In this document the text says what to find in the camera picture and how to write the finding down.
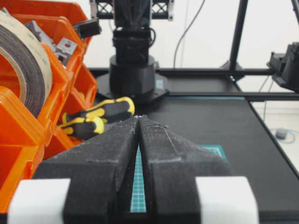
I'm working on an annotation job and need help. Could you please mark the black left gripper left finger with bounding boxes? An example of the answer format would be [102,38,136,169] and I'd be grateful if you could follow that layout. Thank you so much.
[34,116,138,224]

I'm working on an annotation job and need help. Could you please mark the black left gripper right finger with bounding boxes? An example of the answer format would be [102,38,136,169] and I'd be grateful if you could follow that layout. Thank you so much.
[138,116,233,224]

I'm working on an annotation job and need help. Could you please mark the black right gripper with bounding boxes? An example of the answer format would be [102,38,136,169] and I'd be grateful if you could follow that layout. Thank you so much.
[267,42,299,93]

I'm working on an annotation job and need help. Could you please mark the black foam tape roll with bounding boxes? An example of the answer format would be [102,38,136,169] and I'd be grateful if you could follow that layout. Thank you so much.
[0,11,52,117]

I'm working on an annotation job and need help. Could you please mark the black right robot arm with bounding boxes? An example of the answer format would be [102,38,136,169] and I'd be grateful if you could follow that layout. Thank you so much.
[91,0,299,224]

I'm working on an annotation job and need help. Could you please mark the orange container rack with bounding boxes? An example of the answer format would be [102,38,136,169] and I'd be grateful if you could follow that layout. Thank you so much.
[0,0,96,214]

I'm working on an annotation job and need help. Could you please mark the grey aluminium corner brackets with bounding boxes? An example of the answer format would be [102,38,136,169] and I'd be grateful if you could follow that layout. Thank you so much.
[24,20,77,67]

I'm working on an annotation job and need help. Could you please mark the black aluminium extrusion profiles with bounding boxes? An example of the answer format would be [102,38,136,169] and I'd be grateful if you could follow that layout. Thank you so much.
[72,18,102,39]

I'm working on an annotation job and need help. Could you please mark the yellow black screwdriver handle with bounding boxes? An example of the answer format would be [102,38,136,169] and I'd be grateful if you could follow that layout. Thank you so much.
[62,97,135,124]

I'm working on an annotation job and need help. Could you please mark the black frame stand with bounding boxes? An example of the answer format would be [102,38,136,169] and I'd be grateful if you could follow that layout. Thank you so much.
[90,0,299,104]

